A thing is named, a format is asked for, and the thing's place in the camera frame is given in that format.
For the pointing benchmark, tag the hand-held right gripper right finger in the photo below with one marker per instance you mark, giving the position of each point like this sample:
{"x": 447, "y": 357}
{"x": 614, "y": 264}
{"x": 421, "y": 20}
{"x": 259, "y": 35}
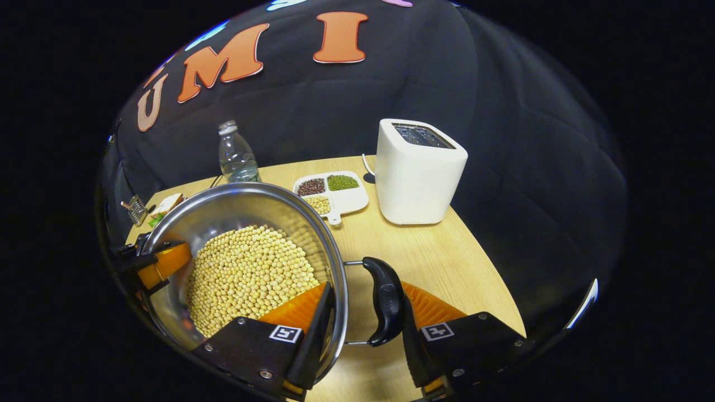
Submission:
{"x": 413, "y": 357}

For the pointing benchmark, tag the black backdrop cloth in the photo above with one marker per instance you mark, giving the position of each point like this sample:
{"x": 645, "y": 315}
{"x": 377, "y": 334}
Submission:
{"x": 447, "y": 84}

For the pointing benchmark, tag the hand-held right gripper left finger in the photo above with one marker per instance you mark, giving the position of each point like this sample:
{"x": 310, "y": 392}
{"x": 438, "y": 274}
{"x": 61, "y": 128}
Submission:
{"x": 315, "y": 346}

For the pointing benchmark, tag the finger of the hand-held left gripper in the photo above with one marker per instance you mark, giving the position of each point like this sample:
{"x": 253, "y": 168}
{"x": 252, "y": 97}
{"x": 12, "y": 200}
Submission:
{"x": 167, "y": 262}

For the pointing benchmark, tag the steel pot with soybeans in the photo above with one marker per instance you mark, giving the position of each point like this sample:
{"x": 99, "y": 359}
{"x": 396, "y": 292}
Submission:
{"x": 246, "y": 268}

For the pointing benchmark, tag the sandwich on white plate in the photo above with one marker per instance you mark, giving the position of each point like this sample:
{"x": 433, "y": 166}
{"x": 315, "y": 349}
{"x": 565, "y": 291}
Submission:
{"x": 167, "y": 206}

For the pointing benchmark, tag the white toaster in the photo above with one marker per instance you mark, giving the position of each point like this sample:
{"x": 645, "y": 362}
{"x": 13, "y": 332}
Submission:
{"x": 416, "y": 178}

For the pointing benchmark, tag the clear plastic water bottle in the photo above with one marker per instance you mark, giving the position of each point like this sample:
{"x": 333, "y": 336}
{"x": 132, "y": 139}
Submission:
{"x": 237, "y": 156}

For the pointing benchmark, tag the white divided bean dish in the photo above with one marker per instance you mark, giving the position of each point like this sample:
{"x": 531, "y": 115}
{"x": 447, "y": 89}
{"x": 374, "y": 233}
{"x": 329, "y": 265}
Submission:
{"x": 341, "y": 198}

